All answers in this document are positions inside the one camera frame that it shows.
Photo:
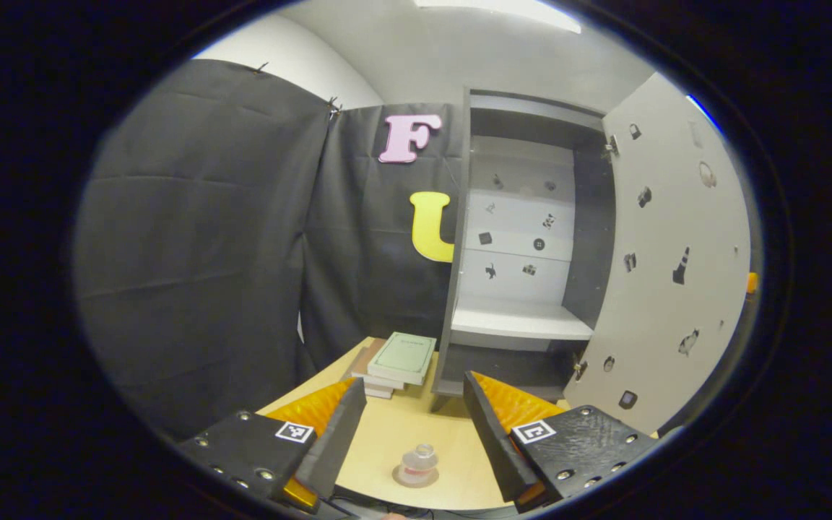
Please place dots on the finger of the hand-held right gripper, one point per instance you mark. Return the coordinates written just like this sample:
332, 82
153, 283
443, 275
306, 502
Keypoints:
752, 283

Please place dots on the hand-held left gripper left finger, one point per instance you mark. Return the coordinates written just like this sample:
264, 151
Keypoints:
336, 440

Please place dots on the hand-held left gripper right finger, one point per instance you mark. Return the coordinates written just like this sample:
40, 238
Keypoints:
492, 444

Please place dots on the clear plastic bottle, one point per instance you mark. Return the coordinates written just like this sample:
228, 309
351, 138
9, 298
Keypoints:
419, 461

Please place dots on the metal door hinge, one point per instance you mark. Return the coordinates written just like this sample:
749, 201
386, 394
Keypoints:
611, 146
579, 367

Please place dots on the white cabinet shelf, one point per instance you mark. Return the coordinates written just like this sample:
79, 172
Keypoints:
517, 321

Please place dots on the dark grey cabinet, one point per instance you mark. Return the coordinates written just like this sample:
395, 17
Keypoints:
593, 238

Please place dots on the brown cover book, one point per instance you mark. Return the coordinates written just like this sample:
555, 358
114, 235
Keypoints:
362, 365

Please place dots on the green notebook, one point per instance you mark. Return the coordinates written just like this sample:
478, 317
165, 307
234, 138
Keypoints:
403, 357

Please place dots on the black backdrop cloth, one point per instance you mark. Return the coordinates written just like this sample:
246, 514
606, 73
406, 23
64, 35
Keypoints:
206, 238

